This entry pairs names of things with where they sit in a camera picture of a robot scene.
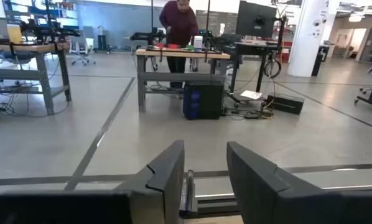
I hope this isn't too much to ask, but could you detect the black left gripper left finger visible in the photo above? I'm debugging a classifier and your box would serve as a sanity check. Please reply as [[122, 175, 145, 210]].
[[0, 139, 186, 224]]

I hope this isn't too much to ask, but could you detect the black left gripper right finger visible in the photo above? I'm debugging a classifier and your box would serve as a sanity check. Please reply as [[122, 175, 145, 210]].
[[226, 141, 372, 224]]

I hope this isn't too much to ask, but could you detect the black computer tower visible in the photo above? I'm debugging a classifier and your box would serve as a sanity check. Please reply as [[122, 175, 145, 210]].
[[182, 81, 225, 121]]

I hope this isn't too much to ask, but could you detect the black flat box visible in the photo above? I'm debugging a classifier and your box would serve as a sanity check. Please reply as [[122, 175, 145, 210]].
[[266, 93, 305, 115]]

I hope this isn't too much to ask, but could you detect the wooden top metal workbench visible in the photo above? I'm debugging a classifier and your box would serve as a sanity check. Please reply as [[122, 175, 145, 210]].
[[0, 42, 72, 116], [135, 48, 231, 113]]

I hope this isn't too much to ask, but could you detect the white paper sheet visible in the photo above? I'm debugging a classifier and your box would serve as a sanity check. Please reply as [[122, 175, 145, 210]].
[[239, 90, 263, 100]]

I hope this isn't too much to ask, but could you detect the white canister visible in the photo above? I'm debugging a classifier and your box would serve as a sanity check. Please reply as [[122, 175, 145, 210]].
[[193, 35, 204, 52]]

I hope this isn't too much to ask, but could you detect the red shelf unit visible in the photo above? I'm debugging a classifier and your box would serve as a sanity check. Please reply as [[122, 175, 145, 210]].
[[281, 40, 292, 63]]

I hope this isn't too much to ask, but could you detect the black bin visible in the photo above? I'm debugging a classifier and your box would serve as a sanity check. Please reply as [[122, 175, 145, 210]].
[[311, 45, 330, 77]]

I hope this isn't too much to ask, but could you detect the person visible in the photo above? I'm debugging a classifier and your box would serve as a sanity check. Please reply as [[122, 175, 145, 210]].
[[159, 0, 200, 90]]

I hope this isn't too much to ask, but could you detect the black monitor desk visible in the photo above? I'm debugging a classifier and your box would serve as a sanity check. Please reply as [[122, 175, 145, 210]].
[[228, 15, 288, 105]]

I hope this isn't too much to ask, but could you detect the white office chair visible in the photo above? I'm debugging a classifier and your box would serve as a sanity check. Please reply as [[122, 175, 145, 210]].
[[70, 29, 96, 66]]

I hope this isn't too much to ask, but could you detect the white round pillar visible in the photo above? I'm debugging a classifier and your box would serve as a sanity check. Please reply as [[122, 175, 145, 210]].
[[287, 0, 338, 78]]

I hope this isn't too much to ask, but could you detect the large black monitor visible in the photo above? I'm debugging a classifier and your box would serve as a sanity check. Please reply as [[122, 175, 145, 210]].
[[235, 1, 277, 40]]

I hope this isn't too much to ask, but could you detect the yellow box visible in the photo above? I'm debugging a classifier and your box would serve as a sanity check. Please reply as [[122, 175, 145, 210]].
[[7, 24, 24, 44]]

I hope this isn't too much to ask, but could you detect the black aluminium table frame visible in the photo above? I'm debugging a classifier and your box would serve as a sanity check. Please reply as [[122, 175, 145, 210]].
[[179, 169, 240, 219]]

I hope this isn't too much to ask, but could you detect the floor cable bundle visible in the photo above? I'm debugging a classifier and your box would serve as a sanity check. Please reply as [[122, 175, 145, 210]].
[[223, 104, 276, 121], [0, 82, 71, 118]]

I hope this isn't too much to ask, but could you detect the coiled black cable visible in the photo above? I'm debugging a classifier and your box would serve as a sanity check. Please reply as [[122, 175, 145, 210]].
[[263, 58, 282, 79]]

